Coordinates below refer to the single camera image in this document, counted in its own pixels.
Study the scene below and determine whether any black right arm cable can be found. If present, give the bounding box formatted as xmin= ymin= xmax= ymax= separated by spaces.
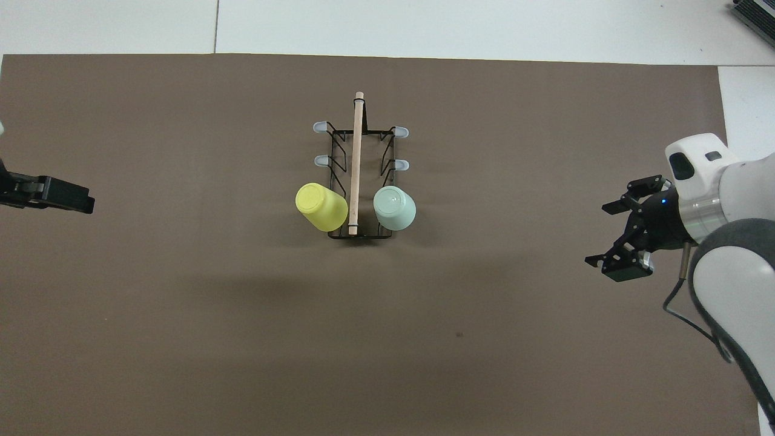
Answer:
xmin=663 ymin=242 xmax=736 ymax=364

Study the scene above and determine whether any black wire cup rack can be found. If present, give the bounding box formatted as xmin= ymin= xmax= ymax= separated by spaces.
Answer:
xmin=312 ymin=91 xmax=410 ymax=240

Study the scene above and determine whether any brown table mat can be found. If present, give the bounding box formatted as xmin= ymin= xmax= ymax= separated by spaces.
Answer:
xmin=0 ymin=53 xmax=763 ymax=436

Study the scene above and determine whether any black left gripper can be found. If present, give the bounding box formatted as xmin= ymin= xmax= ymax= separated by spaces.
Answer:
xmin=0 ymin=159 xmax=96 ymax=214

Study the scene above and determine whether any dark grey ribbed device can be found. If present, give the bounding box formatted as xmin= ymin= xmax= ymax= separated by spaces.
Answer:
xmin=730 ymin=0 xmax=775 ymax=31

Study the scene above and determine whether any yellow plastic cup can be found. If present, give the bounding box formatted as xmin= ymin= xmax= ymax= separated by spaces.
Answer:
xmin=295 ymin=182 xmax=349 ymax=232

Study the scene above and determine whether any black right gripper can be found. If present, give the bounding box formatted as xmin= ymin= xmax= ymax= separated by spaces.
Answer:
xmin=584 ymin=174 xmax=694 ymax=283

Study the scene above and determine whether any pale green plastic cup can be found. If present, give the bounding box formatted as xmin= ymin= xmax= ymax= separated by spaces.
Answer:
xmin=372 ymin=185 xmax=417 ymax=231

